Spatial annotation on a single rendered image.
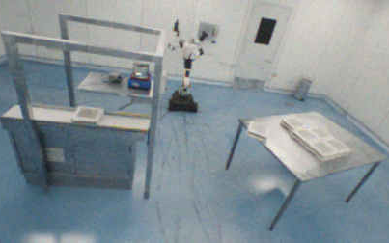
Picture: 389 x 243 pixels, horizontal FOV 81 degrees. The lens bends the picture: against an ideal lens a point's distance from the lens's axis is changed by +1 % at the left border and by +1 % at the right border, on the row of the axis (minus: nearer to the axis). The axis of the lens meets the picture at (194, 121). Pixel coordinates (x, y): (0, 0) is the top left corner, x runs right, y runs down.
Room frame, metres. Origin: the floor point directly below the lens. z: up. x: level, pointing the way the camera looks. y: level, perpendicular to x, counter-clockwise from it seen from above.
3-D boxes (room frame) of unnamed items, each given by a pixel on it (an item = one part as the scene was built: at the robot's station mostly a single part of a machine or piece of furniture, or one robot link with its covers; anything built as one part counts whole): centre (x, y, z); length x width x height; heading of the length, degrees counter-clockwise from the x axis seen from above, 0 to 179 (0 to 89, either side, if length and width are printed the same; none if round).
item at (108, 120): (1.85, 1.12, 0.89); 1.35 x 0.25 x 0.05; 101
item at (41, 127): (1.85, 1.12, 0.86); 1.30 x 0.29 x 0.10; 101
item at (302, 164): (2.50, -1.48, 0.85); 1.50 x 1.10 x 0.04; 120
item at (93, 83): (1.91, 0.75, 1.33); 0.62 x 0.38 x 0.04; 101
